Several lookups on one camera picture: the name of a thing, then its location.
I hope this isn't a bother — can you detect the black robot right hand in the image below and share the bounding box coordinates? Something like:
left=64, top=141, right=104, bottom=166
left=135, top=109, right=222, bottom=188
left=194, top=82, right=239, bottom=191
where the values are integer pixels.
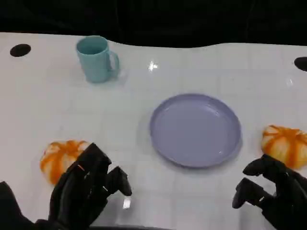
left=232, top=154, right=307, bottom=230

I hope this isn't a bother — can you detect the pale green mug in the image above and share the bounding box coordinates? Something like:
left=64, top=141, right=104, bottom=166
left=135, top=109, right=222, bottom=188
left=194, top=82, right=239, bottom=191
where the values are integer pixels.
left=76, top=35, right=120, bottom=83

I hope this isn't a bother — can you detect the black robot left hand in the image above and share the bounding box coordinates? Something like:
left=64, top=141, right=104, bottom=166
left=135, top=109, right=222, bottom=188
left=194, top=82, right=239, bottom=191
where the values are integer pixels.
left=49, top=143, right=133, bottom=228

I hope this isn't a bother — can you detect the orange white toy bread roll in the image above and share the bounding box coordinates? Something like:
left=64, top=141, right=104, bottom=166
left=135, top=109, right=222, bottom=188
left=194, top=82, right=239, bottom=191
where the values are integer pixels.
left=40, top=140, right=89, bottom=185
left=260, top=124, right=307, bottom=170

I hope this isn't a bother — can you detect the lilac plate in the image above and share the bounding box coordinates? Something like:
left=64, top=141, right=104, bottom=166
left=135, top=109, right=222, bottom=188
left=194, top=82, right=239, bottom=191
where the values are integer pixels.
left=150, top=93, right=242, bottom=168

